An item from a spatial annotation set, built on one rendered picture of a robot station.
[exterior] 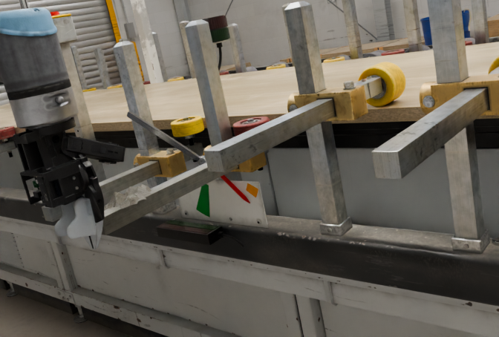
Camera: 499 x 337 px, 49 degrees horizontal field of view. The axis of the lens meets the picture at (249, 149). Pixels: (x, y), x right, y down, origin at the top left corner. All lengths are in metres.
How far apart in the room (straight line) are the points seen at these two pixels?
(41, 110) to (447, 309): 0.74
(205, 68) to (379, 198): 0.47
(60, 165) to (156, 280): 1.19
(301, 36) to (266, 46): 9.31
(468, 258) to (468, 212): 0.07
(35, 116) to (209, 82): 0.41
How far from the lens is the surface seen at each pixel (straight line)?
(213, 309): 1.83
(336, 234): 1.03
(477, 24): 1.98
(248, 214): 1.15
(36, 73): 0.82
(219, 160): 0.72
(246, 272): 1.28
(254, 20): 10.35
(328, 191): 1.01
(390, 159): 0.58
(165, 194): 0.98
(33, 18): 0.83
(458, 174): 0.89
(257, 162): 1.11
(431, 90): 0.86
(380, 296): 1.09
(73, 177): 0.85
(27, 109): 0.83
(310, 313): 1.51
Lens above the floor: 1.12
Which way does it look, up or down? 13 degrees down
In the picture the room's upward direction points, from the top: 12 degrees counter-clockwise
